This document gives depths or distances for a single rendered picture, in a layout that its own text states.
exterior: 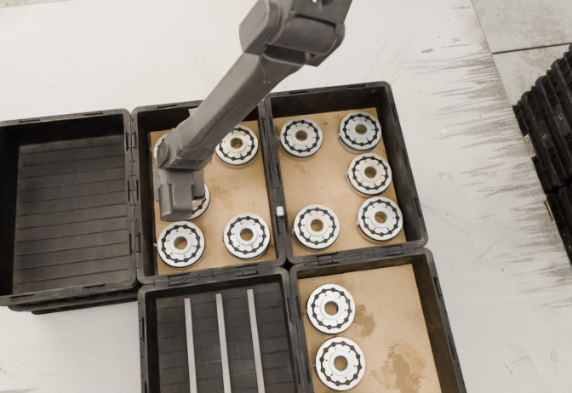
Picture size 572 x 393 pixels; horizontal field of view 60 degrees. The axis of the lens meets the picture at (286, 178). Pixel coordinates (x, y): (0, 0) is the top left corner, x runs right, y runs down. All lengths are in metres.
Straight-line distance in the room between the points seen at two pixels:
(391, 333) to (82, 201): 0.75
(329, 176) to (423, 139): 0.35
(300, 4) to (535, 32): 2.24
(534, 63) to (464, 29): 1.02
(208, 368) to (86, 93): 0.83
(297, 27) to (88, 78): 1.02
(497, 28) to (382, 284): 1.79
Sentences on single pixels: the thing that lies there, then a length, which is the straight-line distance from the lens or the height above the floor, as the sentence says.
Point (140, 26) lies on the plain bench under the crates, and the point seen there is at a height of 0.70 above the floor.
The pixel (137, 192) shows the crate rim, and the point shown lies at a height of 0.92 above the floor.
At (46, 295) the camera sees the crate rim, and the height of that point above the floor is 0.93.
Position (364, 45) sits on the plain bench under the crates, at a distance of 1.53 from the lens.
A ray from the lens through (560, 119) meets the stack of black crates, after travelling 2.01.
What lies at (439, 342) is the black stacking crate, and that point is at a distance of 1.09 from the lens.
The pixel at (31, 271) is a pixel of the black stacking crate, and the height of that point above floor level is 0.83.
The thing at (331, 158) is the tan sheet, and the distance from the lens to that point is 1.20.
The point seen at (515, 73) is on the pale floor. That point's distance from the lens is 2.56.
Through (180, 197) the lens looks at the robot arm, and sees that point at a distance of 0.90.
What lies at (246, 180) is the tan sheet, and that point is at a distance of 1.16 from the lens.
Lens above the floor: 1.92
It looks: 69 degrees down
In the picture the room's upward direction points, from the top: 6 degrees clockwise
